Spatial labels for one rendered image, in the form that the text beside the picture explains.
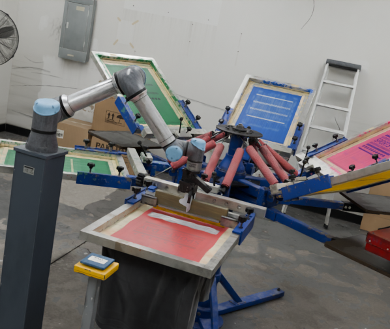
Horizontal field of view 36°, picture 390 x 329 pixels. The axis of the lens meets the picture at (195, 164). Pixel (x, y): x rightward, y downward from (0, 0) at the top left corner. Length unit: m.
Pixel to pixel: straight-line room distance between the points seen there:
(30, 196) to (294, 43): 4.61
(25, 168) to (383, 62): 4.80
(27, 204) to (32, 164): 0.20
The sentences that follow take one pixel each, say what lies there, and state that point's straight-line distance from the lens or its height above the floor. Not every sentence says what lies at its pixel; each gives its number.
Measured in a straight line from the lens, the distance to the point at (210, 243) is 2.74.
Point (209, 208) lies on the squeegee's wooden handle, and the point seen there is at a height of 1.04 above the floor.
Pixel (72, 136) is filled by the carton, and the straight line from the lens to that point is 7.36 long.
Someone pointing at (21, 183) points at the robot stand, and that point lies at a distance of 2.90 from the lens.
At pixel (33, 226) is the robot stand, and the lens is 2.92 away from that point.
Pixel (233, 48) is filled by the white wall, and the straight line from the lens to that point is 7.06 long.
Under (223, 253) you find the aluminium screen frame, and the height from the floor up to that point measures 0.99.
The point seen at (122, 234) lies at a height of 0.96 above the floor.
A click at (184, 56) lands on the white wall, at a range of 7.22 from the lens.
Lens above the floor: 1.92
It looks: 14 degrees down
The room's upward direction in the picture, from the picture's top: 11 degrees clockwise
